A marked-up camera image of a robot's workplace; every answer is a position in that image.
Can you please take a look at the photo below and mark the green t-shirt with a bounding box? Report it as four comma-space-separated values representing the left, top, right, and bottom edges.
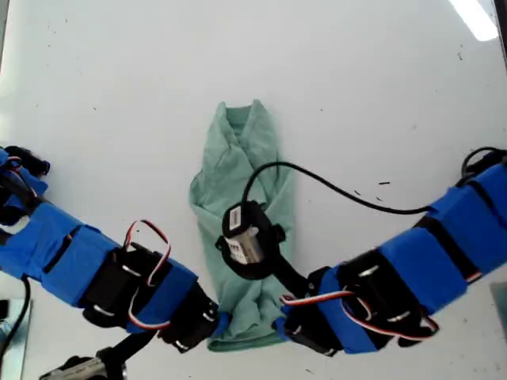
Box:
188, 98, 296, 352

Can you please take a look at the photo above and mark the grey metal plate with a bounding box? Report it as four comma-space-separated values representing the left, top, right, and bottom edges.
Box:
0, 298, 33, 380

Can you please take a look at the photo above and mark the red white servo wire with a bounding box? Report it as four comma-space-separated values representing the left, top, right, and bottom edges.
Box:
123, 218, 173, 287
279, 291, 440, 342

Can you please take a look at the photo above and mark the black camera stalk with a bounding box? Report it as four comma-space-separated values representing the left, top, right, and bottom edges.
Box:
105, 328, 159, 369
271, 256, 318, 298

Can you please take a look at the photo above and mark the black camera box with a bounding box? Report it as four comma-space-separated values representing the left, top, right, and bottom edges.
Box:
37, 347, 128, 380
215, 200, 286, 280

